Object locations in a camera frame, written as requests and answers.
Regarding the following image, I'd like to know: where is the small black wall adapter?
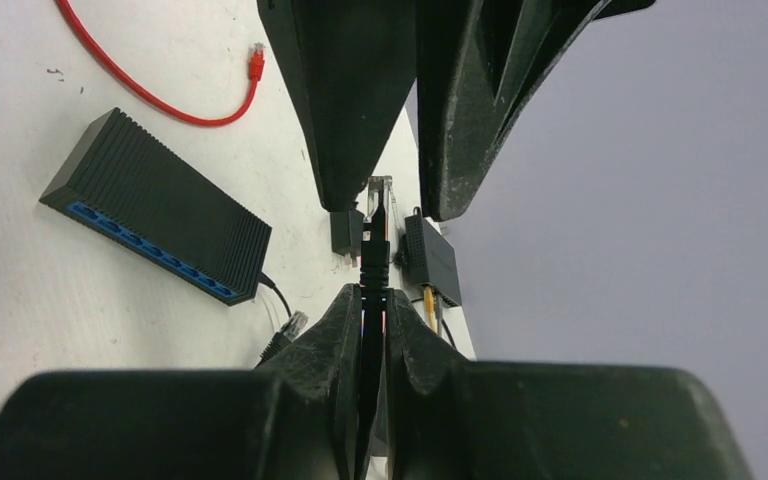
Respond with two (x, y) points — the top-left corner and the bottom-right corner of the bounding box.
(329, 209), (364, 268)

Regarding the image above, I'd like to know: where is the small black labelled switch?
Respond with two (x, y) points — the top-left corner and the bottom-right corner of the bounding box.
(40, 108), (272, 306)

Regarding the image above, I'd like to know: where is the thin black plug cable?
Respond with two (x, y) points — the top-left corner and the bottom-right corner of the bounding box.
(258, 272), (294, 319)

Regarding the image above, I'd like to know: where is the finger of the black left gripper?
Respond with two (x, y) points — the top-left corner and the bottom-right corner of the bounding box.
(258, 0), (416, 212)
(416, 0), (652, 222)

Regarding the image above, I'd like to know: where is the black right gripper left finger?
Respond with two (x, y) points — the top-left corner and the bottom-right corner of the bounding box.
(0, 284), (363, 479)

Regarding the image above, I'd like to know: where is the black ethernet cable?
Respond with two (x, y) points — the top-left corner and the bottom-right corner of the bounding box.
(354, 175), (395, 480)

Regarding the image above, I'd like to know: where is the red orange ethernet cable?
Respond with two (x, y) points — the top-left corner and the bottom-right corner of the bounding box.
(53, 0), (267, 128)

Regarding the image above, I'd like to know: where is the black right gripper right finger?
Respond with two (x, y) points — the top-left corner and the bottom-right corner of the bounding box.
(386, 291), (753, 479)

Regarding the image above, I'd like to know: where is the black short cable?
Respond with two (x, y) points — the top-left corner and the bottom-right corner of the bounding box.
(254, 309), (310, 369)

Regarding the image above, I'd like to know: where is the large black network switch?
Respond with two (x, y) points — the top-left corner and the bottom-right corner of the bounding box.
(394, 207), (462, 307)

